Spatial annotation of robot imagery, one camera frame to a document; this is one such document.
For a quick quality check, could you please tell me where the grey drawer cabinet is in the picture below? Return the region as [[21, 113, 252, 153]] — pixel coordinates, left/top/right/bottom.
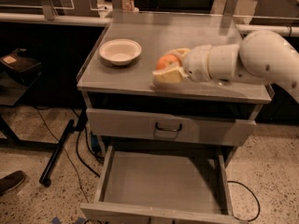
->
[[76, 10, 275, 161]]

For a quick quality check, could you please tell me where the grey horizontal rail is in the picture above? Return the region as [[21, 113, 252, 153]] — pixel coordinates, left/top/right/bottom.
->
[[0, 12, 112, 28]]

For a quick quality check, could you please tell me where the dark shoe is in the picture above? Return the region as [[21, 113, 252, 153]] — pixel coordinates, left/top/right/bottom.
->
[[0, 171, 25, 195]]

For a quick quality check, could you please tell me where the open grey middle drawer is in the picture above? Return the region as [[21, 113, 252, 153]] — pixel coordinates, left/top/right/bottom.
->
[[80, 146, 248, 224]]

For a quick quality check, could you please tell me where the orange fruit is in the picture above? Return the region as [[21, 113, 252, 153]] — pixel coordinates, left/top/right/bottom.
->
[[156, 54, 180, 70]]

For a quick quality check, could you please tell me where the grey top drawer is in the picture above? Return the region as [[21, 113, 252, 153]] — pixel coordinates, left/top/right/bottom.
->
[[86, 108, 256, 147]]

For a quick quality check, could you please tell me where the black box with label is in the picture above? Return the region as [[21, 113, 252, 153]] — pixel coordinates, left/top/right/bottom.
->
[[0, 49, 42, 85]]

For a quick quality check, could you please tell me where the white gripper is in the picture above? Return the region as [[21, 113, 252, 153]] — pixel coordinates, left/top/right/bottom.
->
[[152, 45, 212, 84]]

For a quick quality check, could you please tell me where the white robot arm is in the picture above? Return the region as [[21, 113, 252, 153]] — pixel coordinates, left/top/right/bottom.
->
[[152, 30, 299, 102]]

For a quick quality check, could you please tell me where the black drawer handle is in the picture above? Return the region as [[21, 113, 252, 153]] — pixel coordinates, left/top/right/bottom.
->
[[155, 122, 182, 133]]

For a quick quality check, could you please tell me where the black cable right floor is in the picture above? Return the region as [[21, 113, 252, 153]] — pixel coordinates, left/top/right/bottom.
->
[[227, 180, 262, 223]]

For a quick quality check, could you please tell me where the black stand leg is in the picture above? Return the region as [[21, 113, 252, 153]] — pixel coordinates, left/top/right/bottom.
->
[[39, 119, 74, 188]]

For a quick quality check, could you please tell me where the white bowl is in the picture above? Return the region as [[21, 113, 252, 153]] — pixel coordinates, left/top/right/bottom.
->
[[99, 39, 142, 66]]

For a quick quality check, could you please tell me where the black floor cable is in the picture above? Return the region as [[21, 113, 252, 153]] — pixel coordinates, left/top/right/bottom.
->
[[33, 106, 106, 203]]

